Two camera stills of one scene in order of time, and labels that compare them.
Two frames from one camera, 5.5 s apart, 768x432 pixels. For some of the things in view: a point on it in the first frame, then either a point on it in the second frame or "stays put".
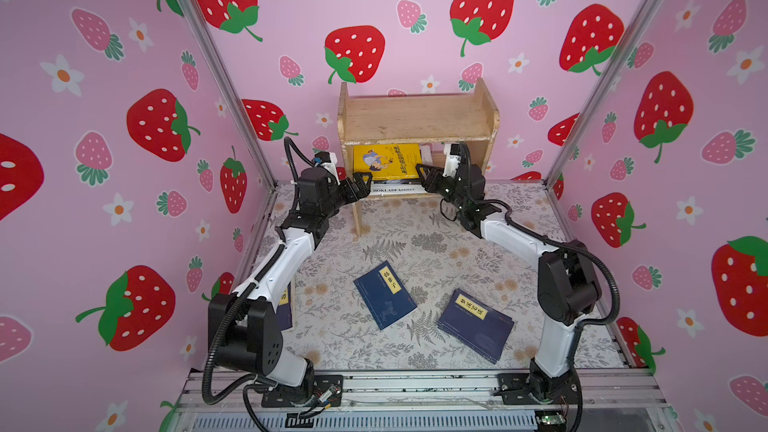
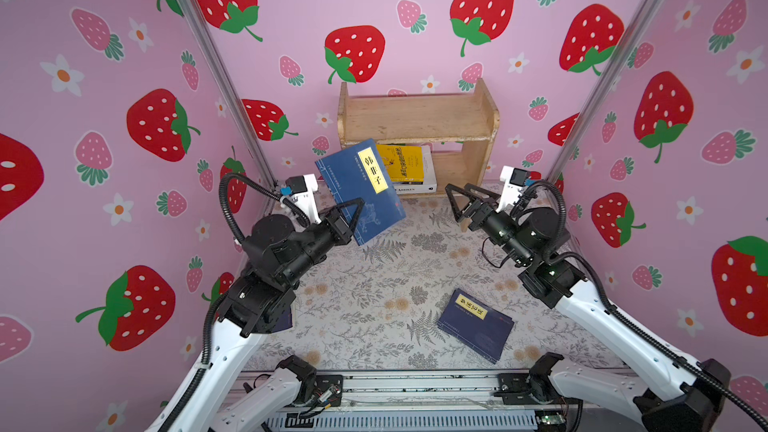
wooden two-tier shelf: x=439 y=119 stays put
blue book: x=476 y=324 stays put
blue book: x=385 y=295 → x=359 y=173
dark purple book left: x=284 y=308 stays put
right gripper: x=433 y=178 → x=480 y=213
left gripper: x=359 y=192 → x=339 y=233
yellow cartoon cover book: x=387 y=161 stays put
